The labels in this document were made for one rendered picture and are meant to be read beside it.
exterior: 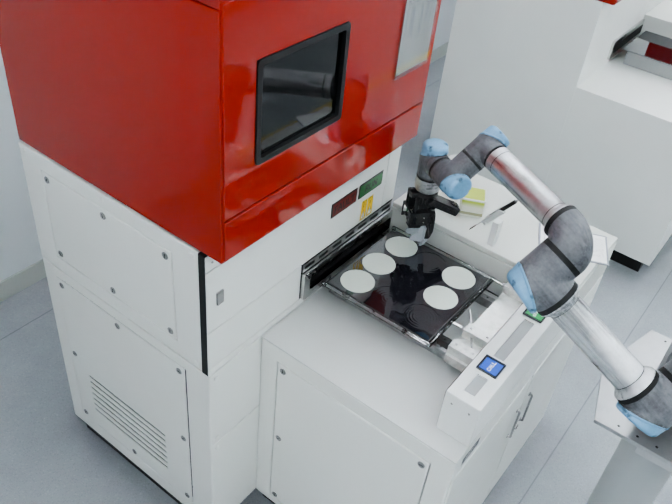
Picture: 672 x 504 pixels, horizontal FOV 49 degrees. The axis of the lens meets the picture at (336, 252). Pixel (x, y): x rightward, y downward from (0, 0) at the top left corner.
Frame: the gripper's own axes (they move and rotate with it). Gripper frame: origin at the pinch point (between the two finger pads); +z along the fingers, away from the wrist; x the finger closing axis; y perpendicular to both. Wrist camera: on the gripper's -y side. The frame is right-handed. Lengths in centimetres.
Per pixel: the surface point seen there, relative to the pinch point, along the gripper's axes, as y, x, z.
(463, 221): -13.4, -1.5, -5.2
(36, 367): 128, -53, 91
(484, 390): 8, 63, -5
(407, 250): 5.4, 2.1, 1.2
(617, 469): -44, 65, 39
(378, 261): 15.9, 5.7, 1.3
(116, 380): 95, 2, 42
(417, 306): 10.7, 26.2, 1.4
